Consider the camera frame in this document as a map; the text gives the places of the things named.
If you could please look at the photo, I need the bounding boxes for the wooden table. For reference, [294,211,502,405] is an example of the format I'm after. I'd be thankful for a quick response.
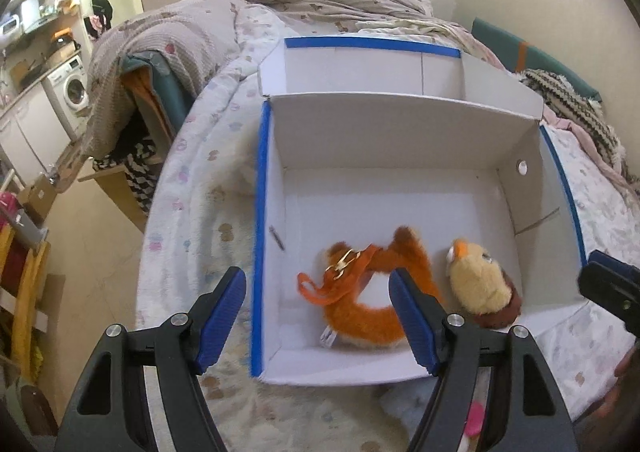
[77,72,173,233]

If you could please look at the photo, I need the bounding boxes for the white cardboard box blue tape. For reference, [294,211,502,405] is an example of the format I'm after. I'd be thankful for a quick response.
[248,35,588,387]

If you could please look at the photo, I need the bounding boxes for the brown cardboard box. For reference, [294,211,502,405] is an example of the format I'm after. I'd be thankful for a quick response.
[20,157,76,228]

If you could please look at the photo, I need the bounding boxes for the white washing machine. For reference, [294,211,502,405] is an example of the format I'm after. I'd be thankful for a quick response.
[42,54,93,140]

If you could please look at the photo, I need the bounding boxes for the white fluffy plush toy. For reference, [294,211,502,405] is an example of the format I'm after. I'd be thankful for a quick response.
[377,372,486,452]

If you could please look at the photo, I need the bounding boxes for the person's right hand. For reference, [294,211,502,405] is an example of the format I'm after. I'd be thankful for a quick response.
[597,339,640,420]

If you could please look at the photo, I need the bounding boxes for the dark hanging clothes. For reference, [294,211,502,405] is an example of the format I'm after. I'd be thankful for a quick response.
[82,0,115,38]

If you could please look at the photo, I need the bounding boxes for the teal cushion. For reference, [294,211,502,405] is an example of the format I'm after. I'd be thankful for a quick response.
[472,17,601,100]
[122,54,195,133]

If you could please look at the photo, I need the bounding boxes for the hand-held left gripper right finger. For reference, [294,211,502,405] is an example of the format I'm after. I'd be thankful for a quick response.
[388,267,576,452]

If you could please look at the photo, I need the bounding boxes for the pale yellow sheet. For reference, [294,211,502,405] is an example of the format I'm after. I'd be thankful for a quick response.
[355,17,466,36]

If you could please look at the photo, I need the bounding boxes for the yellow wooden shelf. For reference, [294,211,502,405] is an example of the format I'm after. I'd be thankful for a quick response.
[0,224,51,363]

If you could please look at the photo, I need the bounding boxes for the grey-beige knit throw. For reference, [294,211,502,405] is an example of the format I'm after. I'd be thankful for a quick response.
[82,0,241,158]

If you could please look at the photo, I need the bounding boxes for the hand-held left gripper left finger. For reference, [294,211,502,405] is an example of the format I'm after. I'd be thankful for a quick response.
[56,265,248,452]

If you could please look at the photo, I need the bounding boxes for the white microwave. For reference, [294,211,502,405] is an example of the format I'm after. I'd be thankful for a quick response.
[0,14,22,48]

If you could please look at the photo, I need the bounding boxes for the yellow owl plush toy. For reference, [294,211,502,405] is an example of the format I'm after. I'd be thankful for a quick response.
[445,238,522,330]

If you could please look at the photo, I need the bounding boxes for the black white zigzag cloth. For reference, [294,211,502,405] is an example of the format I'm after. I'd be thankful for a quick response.
[92,139,166,213]

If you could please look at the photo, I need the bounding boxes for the white pastel printed blanket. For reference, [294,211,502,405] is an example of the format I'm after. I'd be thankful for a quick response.
[136,2,640,452]

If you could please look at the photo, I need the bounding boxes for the orange fox plush toy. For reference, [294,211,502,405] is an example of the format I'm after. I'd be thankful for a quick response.
[297,226,446,349]

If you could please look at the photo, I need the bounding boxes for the white kitchen cabinet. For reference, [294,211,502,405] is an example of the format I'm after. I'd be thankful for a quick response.
[0,82,71,183]

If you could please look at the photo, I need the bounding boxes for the pink cloth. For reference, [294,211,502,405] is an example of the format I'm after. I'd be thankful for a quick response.
[542,104,626,183]

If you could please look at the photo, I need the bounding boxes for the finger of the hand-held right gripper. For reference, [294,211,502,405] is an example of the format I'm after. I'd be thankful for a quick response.
[578,249,640,334]

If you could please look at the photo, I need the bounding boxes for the black cream striped knit blanket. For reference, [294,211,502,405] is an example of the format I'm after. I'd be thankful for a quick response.
[520,68,626,178]

